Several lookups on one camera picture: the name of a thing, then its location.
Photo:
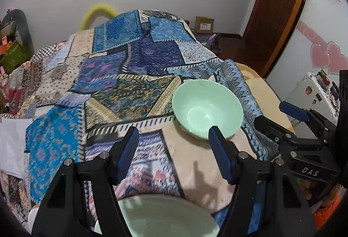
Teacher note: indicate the white plate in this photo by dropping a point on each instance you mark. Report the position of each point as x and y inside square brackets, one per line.
[31, 217]

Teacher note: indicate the cardboard box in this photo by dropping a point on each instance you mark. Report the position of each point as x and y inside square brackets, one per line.
[204, 25]

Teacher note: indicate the pink bunny toy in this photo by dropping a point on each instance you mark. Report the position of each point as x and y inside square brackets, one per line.
[4, 85]

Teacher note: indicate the person's right hand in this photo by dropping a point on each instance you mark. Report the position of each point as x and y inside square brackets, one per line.
[319, 192]

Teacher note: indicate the mint green plate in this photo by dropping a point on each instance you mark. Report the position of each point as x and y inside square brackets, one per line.
[163, 215]

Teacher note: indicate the yellow hoop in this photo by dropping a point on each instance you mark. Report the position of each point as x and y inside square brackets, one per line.
[95, 11]

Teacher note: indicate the green patterned box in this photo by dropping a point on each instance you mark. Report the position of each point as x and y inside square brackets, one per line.
[15, 55]

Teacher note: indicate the orange sleeve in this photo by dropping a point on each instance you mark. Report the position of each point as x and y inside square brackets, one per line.
[324, 212]

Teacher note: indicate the brown wooden door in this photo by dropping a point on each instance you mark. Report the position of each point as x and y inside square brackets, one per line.
[267, 32]

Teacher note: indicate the grey plush toy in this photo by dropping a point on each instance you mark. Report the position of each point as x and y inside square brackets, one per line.
[14, 26]

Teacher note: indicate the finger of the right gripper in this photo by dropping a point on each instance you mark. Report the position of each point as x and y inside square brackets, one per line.
[293, 111]
[272, 130]

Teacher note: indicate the white folded cloth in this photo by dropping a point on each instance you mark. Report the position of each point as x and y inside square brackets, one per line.
[12, 146]

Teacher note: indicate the small mint green bowl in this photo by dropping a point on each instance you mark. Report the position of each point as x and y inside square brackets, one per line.
[200, 104]

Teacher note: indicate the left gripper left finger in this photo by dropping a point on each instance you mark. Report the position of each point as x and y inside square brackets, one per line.
[122, 154]

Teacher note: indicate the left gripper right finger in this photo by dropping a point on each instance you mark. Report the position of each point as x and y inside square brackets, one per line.
[225, 153]

